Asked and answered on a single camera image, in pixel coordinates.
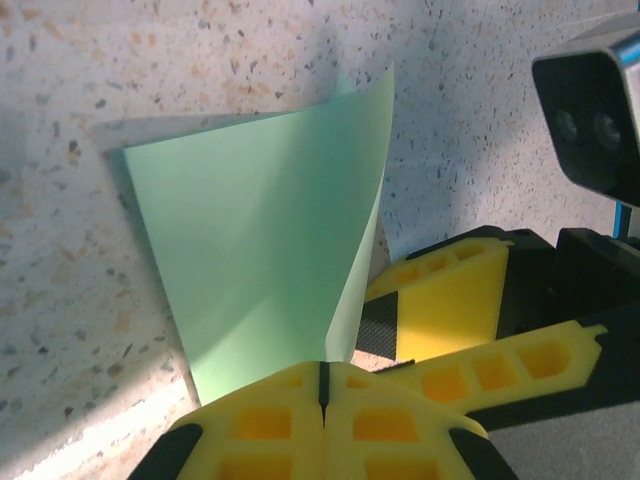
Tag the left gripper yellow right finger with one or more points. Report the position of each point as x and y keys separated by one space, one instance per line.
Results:
x=385 y=435

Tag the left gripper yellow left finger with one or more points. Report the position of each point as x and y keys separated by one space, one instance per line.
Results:
x=260 y=430

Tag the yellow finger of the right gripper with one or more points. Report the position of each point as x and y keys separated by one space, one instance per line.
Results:
x=450 y=300
x=500 y=370

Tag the green paper sheet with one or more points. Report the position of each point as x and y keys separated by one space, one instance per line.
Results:
x=250 y=225

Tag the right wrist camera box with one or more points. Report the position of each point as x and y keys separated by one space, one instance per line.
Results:
x=585 y=110

